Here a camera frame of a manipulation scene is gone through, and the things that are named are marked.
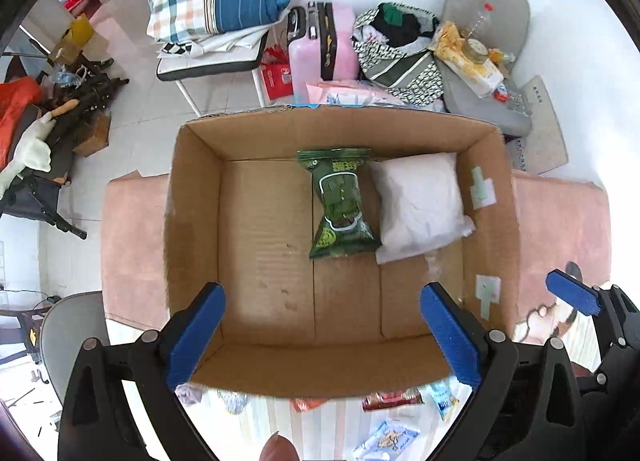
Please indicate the operator thumb tip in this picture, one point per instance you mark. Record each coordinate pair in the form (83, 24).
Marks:
(278, 448)

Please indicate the orange plastic bag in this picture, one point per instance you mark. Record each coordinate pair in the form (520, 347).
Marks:
(15, 97)

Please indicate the mauve towel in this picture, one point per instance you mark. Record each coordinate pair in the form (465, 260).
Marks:
(190, 394)

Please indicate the orange snack bag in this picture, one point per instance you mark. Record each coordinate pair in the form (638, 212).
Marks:
(301, 405)

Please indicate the small cardboard box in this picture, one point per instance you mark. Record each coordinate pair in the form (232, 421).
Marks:
(92, 136)

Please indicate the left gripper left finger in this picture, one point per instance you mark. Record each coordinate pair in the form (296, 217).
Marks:
(162, 360)

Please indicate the folding chair with bedding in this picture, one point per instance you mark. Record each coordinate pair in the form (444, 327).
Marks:
(244, 55)

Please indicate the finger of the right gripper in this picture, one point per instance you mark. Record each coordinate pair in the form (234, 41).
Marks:
(573, 292)

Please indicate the grey chair with clutter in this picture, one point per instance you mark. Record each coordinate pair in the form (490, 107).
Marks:
(476, 97)

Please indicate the silver sponge with yellow ends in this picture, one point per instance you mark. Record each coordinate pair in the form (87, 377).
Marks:
(234, 402)

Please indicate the white plush goose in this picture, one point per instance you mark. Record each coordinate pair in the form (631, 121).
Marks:
(32, 151)

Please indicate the dark green snack bag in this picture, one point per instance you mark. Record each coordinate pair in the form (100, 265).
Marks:
(342, 230)

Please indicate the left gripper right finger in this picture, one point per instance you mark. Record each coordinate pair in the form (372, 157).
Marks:
(484, 360)

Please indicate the light blue tissue pack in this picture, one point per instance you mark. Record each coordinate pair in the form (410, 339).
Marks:
(387, 442)

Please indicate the grey office chair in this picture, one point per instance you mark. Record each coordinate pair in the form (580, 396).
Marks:
(67, 325)

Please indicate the red paper bag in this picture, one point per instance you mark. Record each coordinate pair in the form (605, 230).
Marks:
(276, 73)

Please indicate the white soft pillow pack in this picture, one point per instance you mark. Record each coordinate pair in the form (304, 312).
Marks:
(420, 204)

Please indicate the pink rug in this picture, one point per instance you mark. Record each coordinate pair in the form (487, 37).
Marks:
(564, 224)

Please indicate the blue narrow snack packet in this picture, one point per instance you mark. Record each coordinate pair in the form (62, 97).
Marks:
(443, 398)

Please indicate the pink suitcase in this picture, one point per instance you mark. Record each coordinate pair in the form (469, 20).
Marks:
(320, 45)

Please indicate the patterned bag of clothes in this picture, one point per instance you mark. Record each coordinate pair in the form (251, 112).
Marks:
(393, 44)

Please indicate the red patterned snack bag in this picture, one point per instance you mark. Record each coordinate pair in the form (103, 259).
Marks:
(387, 400)

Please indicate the clear plastic bottle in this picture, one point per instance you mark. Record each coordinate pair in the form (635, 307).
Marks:
(480, 24)

